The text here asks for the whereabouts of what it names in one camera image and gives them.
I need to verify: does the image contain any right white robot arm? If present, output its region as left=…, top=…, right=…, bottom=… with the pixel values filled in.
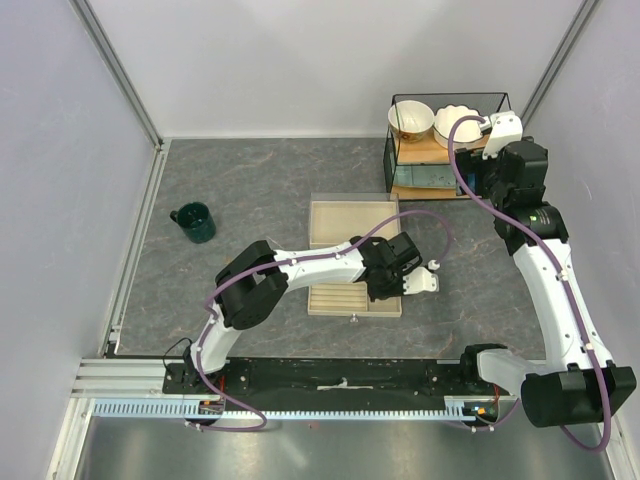
left=455, top=139, right=637, bottom=428

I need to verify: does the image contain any white scalloped bowl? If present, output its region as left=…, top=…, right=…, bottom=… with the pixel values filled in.
left=433, top=105, right=483, bottom=149

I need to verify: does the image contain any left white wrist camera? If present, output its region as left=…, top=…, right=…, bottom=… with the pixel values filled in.
left=403, top=266, right=439, bottom=296

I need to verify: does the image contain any light blue cable duct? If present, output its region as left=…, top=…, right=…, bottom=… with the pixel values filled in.
left=93, top=398, right=487, bottom=421

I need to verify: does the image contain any beige jewelry tray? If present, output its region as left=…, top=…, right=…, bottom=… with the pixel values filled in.
left=307, top=283, right=402, bottom=318

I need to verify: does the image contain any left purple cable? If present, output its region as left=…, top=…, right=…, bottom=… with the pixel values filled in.
left=192, top=209, right=455, bottom=432

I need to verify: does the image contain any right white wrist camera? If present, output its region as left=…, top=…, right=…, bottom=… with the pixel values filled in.
left=480, top=110, right=523, bottom=160

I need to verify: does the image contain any purple cable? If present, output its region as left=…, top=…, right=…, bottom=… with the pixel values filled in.
left=192, top=209, right=455, bottom=432
left=448, top=115, right=612, bottom=454

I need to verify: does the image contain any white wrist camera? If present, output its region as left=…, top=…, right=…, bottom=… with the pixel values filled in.
left=403, top=266, right=439, bottom=296
left=480, top=110, right=523, bottom=160

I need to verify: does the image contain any dark green mug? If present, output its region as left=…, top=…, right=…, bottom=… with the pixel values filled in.
left=169, top=202, right=216, bottom=244

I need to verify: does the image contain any white bowl with floral pattern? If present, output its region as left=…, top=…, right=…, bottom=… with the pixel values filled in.
left=387, top=100, right=435, bottom=143

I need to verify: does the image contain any beige jewelry box with lid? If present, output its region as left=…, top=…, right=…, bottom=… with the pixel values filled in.
left=309, top=193, right=399, bottom=249

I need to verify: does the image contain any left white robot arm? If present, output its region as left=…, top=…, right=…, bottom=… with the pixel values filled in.
left=184, top=232, right=439, bottom=393

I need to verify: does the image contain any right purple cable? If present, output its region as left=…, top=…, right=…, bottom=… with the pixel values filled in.
left=448, top=115, right=612, bottom=454

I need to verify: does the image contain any black wire shelf rack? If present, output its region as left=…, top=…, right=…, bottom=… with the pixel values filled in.
left=383, top=92, right=511, bottom=201

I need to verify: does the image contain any light blue rectangular plate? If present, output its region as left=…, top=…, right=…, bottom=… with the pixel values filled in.
left=393, top=164, right=456, bottom=189

